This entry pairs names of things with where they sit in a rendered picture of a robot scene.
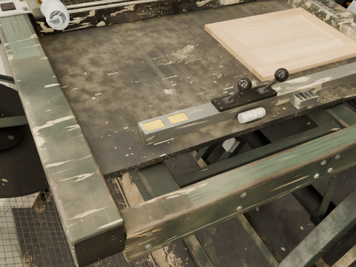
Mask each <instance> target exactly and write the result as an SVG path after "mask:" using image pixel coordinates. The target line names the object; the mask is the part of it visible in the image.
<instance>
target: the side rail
mask: <svg viewBox="0 0 356 267"><path fill-rule="evenodd" d="M355 165H356V124H354V125H352V126H349V127H347V128H344V129H341V130H338V131H336V132H333V133H330V134H328V135H325V136H322V137H319V138H317V139H314V140H311V141H308V142H306V143H303V144H301V145H298V146H295V147H292V148H289V149H286V150H284V151H281V152H279V153H276V154H273V155H271V156H268V157H265V158H262V159H259V160H257V161H254V162H251V163H249V164H246V165H243V166H241V167H238V168H235V169H233V170H230V171H227V172H225V173H221V174H219V175H216V176H213V177H210V178H208V179H205V180H203V181H200V182H197V183H195V184H191V185H189V186H186V187H184V188H181V189H178V190H175V191H173V192H170V193H167V194H165V195H162V196H159V197H157V198H154V199H151V200H148V201H145V202H143V203H140V204H137V205H135V206H132V207H129V208H127V209H124V210H121V211H120V213H121V215H122V217H123V219H124V227H125V229H126V231H127V233H126V234H125V245H126V246H125V249H124V250H123V251H122V252H123V254H124V257H125V259H126V261H127V262H131V261H133V260H135V259H138V258H140V257H142V256H144V255H147V254H149V253H151V252H154V251H156V250H158V249H161V248H163V247H165V246H168V245H170V244H173V243H175V242H177V241H180V240H182V239H184V238H187V237H189V236H191V235H194V234H196V233H198V232H201V231H203V230H205V229H208V228H210V227H212V226H215V225H217V224H219V223H222V222H224V221H226V220H228V219H231V218H234V217H236V216H238V215H241V214H243V213H245V212H247V211H250V210H252V209H254V208H257V207H259V206H261V205H264V204H266V203H268V202H271V201H273V200H275V199H278V198H280V197H282V196H284V195H287V194H289V193H291V192H294V191H297V190H299V189H301V188H304V187H306V186H308V185H310V184H313V183H315V182H317V181H320V180H322V179H324V178H327V177H329V176H331V175H334V174H336V173H338V172H341V171H343V170H345V169H348V168H350V167H352V166H355Z"/></svg>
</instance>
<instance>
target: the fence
mask: <svg viewBox="0 0 356 267"><path fill-rule="evenodd" d="M352 82H356V62H354V63H351V64H347V65H343V66H340V67H336V68H332V69H329V70H325V71H322V72H319V73H314V74H311V75H307V76H304V77H300V78H296V79H292V80H290V81H286V82H282V83H279V84H275V85H272V86H271V87H272V88H273V89H274V90H275V91H276V92H277V93H278V94H277V96H274V97H271V98H268V99H265V100H261V101H257V102H254V103H251V104H247V105H244V106H240V107H237V108H234V109H230V110H227V111H224V112H219V111H218V110H217V109H216V108H215V106H214V105H213V104H212V103H211V102H210V103H206V104H203V105H199V106H195V107H192V108H189V109H185V110H181V111H177V112H174V113H170V114H166V115H163V116H160V117H156V118H152V119H149V120H145V121H141V122H138V134H139V136H140V138H141V139H142V141H143V143H144V144H145V146H146V145H149V144H153V143H156V142H158V141H162V140H165V139H169V138H172V137H175V136H179V135H182V134H185V133H188V132H192V131H195V130H198V129H201V128H205V127H208V126H212V125H214V124H218V123H221V122H224V121H227V120H231V119H234V118H238V114H239V113H242V112H246V111H249V110H252V109H256V108H264V109H267V108H270V107H273V106H276V105H280V104H283V103H287V102H290V99H291V97H292V95H293V94H295V93H298V92H302V91H305V90H309V89H310V90H311V91H312V92H313V93H315V94H316V93H319V92H322V91H326V90H329V89H332V88H335V87H339V86H342V85H345V84H348V83H352ZM180 113H184V114H185V115H186V116H187V117H188V120H184V121H181V122H177V123H174V124H172V123H171V122H170V121H169V119H168V118H167V117H170V116H173V115H176V114H180ZM159 119H161V121H162V123H163V124H164V125H165V126H164V127H160V128H157V129H154V130H150V131H147V130H146V128H145V127H144V125H143V124H144V123H148V122H152V121H155V120H159Z"/></svg>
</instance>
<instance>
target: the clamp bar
mask: <svg viewBox="0 0 356 267"><path fill-rule="evenodd" d="M252 1H259V0H239V3H246V2H252ZM9 2H13V4H14V6H15V8H16V10H11V11H4V12H2V10H1V5H0V17H3V16H11V15H19V14H25V13H31V15H32V20H33V25H34V29H35V31H36V33H37V35H38V36H43V35H50V34H56V33H63V32H69V31H75V30H81V29H88V28H94V27H98V26H105V25H111V24H117V23H123V22H130V21H136V20H143V19H149V18H153V17H160V16H166V15H172V14H179V13H185V12H191V11H198V10H204V9H208V8H214V7H221V6H224V2H225V0H106V1H98V2H90V3H83V4H75V5H68V6H65V7H66V9H67V11H68V13H69V24H68V26H67V27H66V28H64V29H63V30H56V29H53V28H52V27H51V26H49V25H48V23H47V21H46V17H45V16H44V15H43V13H42V11H41V15H38V16H33V14H32V12H31V10H30V8H29V6H28V4H27V2H26V0H10V1H1V2H0V4H1V3H9Z"/></svg>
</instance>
